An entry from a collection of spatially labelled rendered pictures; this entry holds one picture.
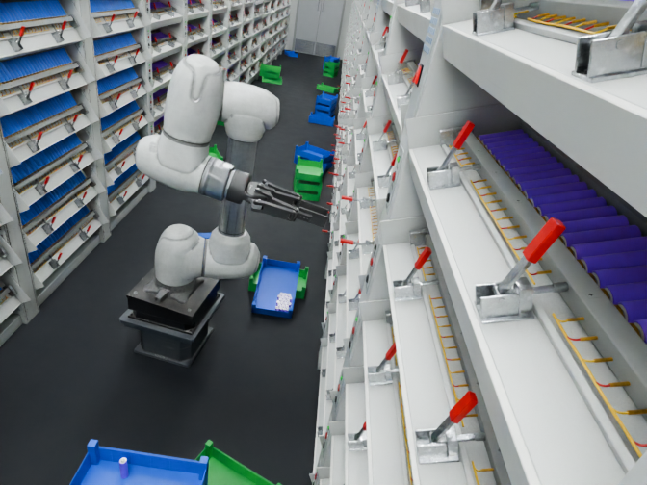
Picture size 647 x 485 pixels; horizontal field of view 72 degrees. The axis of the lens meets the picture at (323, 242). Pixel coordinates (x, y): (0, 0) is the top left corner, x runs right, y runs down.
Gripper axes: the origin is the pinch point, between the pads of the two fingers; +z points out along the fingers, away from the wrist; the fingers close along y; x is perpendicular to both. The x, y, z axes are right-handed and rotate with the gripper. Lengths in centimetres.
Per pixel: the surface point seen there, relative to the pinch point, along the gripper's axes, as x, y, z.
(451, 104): -37.1, -22.2, 11.2
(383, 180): -12.5, 4.1, 12.9
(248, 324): 102, 69, -1
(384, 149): -12.0, 30.4, 15.4
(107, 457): 73, -26, -28
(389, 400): 6.5, -43.1, 19.1
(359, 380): 24.5, -22.5, 21.9
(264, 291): 96, 91, 2
